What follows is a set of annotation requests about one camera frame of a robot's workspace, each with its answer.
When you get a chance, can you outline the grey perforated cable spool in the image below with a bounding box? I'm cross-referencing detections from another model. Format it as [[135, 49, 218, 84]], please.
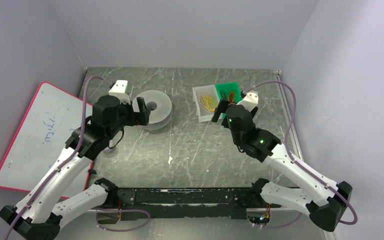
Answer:
[[132, 90, 173, 131]]

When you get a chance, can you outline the clear white plastic bin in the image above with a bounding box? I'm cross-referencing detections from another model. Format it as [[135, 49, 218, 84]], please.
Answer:
[[192, 84, 217, 123]]

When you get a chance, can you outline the green plastic bin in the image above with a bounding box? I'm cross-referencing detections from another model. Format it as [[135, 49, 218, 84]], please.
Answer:
[[214, 82, 243, 109]]

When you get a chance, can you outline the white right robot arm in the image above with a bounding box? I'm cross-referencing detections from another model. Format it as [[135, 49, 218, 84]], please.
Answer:
[[211, 99, 353, 232]]

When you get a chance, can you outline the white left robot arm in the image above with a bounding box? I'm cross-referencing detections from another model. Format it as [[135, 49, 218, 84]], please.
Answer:
[[0, 95, 151, 240]]

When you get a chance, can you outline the small grey round cap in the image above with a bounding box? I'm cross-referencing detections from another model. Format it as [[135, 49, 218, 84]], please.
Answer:
[[104, 147, 116, 154]]

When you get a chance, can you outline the pink framed whiteboard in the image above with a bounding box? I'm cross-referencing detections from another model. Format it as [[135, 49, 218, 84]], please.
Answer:
[[0, 82, 83, 193]]

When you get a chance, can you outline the yellow wire bundle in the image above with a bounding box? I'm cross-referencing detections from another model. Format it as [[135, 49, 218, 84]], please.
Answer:
[[200, 96, 218, 114]]

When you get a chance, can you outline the mixed coloured wire bundle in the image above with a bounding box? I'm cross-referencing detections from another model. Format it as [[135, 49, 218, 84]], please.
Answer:
[[221, 89, 239, 104]]

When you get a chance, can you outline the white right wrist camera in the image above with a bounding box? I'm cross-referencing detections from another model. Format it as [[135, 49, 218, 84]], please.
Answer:
[[237, 91, 259, 117]]

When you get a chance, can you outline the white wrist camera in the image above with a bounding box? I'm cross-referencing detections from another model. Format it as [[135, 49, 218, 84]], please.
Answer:
[[237, 91, 259, 117], [108, 80, 131, 105]]

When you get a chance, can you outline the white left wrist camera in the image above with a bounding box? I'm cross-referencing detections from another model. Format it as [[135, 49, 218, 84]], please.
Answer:
[[108, 80, 131, 105]]

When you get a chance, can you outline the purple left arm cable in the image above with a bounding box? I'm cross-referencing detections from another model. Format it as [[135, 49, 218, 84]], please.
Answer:
[[3, 75, 151, 240]]

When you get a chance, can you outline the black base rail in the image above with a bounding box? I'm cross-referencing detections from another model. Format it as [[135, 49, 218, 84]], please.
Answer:
[[98, 187, 268, 221]]

